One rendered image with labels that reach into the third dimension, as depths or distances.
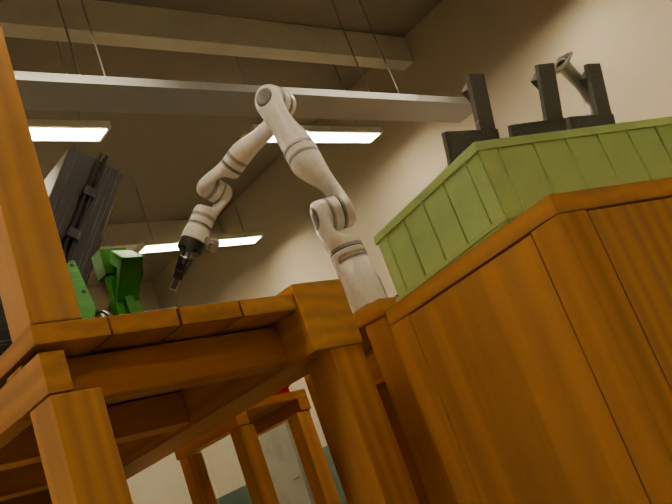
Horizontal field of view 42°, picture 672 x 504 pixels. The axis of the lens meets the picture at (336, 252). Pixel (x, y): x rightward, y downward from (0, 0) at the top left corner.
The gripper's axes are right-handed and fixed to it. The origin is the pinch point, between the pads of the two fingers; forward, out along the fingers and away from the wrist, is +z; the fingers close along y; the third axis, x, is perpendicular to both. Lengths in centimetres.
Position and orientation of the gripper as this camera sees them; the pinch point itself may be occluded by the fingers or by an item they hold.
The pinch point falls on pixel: (174, 285)
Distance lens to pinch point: 249.1
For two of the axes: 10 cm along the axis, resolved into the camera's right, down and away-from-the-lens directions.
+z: -3.2, 8.9, -3.4
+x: 9.2, 3.7, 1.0
